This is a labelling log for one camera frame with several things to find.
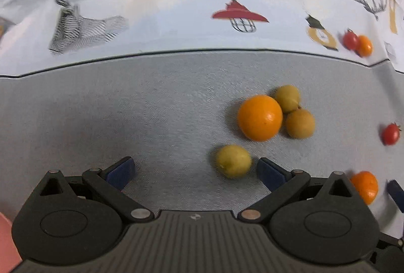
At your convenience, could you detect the red cherry tomato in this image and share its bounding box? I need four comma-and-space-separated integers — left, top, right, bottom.
381, 122, 402, 146
343, 29, 360, 51

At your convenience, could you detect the large orange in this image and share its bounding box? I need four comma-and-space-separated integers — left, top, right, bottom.
237, 94, 284, 142

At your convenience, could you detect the small orange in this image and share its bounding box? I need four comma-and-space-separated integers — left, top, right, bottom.
357, 35, 373, 57
350, 171, 379, 206

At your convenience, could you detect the grey printed bed sheet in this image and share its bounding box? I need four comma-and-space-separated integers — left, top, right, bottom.
0, 0, 404, 261

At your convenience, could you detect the pink plate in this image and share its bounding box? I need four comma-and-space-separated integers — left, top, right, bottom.
0, 211, 23, 273

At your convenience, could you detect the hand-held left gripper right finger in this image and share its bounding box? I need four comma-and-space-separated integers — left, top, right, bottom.
237, 157, 364, 225

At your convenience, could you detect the small yellow-green fruit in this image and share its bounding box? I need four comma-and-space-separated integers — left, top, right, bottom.
285, 109, 316, 139
215, 144, 253, 179
274, 85, 301, 113

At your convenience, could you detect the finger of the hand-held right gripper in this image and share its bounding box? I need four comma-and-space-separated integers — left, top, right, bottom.
387, 180, 404, 209
369, 230, 404, 273

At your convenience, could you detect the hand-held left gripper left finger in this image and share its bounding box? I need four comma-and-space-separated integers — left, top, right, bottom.
28, 157, 155, 225

